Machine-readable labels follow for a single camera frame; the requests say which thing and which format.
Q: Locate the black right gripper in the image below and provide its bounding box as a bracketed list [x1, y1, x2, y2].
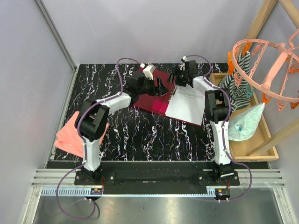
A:
[166, 66, 188, 87]

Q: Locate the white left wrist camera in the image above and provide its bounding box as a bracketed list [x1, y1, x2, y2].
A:
[140, 63, 156, 80]

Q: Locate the pink round clip hanger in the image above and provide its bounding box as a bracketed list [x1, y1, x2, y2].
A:
[228, 30, 299, 111]

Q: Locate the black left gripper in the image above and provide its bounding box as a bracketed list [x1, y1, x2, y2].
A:
[137, 77, 169, 97]

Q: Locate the light teal cloth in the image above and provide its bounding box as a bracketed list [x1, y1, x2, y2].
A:
[228, 103, 265, 141]

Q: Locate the aluminium frame rail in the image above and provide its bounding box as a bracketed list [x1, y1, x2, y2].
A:
[21, 0, 77, 224]

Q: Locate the pink folded cloth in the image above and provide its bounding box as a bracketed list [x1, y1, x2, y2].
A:
[55, 111, 110, 158]

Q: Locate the wooden rack frame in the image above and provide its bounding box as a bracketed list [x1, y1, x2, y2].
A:
[245, 0, 299, 155]

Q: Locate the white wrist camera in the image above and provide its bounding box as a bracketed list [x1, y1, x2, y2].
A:
[140, 63, 156, 80]
[178, 56, 188, 71]

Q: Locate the white paper sheet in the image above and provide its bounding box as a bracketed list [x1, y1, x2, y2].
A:
[165, 86, 205, 126]

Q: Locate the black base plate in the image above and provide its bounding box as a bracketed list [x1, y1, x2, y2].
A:
[74, 161, 240, 196]

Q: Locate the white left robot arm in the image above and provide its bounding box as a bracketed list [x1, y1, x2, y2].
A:
[75, 71, 169, 185]

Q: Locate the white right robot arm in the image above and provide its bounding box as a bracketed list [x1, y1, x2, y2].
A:
[167, 57, 234, 185]

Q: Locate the red plastic folder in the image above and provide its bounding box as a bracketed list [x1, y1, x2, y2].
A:
[130, 67, 204, 126]

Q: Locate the striped sock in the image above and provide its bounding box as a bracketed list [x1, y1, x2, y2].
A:
[218, 51, 250, 112]

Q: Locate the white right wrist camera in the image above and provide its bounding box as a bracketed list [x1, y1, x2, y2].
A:
[178, 56, 188, 71]

